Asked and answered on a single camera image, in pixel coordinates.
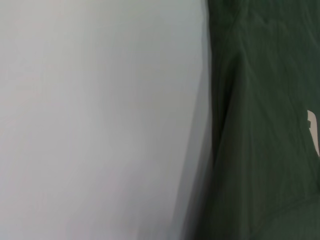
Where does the dark green FREE T-shirt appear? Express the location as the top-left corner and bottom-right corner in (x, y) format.
(189, 0), (320, 240)

